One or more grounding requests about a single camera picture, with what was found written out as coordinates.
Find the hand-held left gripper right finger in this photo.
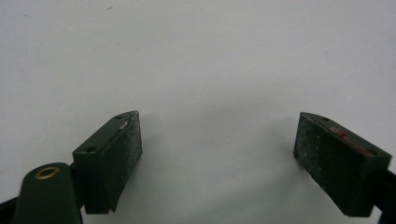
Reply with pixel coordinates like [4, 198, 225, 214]
[292, 111, 393, 218]

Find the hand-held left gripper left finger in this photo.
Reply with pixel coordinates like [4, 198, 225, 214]
[72, 110, 144, 216]

